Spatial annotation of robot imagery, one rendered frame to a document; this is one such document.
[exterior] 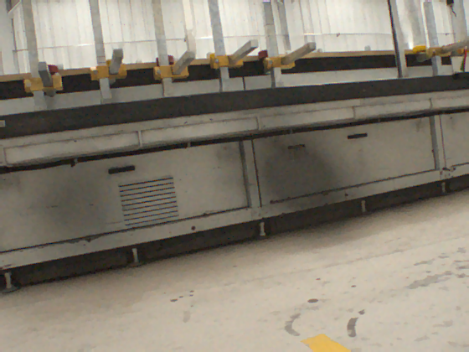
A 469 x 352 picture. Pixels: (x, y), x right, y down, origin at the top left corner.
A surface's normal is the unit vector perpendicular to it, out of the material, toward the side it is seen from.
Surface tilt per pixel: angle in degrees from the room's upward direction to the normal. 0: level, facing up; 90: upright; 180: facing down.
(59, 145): 90
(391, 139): 90
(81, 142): 90
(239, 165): 90
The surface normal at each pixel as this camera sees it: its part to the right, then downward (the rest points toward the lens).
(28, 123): 0.34, 0.00
